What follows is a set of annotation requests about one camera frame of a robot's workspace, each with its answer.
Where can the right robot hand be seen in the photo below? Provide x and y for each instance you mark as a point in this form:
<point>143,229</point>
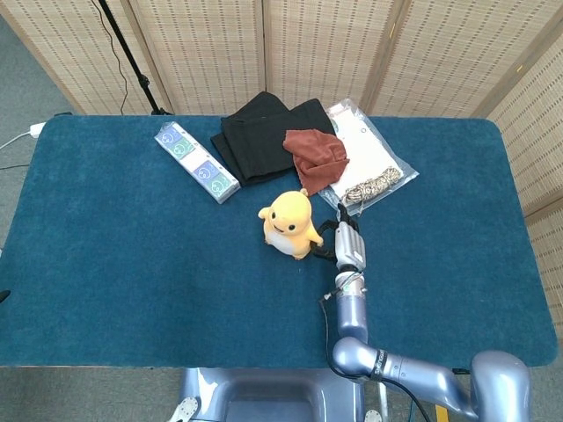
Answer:
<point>349,246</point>

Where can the yellow plush toy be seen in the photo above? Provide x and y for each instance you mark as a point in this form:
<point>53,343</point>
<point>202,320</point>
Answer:
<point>290,220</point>

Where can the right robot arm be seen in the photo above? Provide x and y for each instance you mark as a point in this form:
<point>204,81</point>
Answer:
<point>396,351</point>

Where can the blue table cloth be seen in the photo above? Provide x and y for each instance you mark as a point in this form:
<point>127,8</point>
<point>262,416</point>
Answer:
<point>281,246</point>

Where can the rust brown cloth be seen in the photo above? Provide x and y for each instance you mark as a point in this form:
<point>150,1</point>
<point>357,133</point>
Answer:
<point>319,158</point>

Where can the clear plastic bag with white garment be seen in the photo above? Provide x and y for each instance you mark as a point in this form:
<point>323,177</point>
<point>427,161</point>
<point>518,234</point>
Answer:
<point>374,154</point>

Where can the black folded cloth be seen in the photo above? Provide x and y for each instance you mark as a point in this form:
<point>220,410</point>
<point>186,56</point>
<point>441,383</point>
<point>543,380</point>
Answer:
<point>264,140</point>

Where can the robot torso base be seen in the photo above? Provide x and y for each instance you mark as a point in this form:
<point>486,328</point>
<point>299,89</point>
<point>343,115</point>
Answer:
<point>259,393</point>

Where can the tissue pack with smiley print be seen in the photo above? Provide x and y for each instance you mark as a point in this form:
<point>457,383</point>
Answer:
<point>195,162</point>

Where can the black tripod stand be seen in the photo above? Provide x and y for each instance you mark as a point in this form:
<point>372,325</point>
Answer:
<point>132,61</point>

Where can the white power strip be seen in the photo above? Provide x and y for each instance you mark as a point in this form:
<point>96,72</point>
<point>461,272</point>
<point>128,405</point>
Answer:
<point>36,129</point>

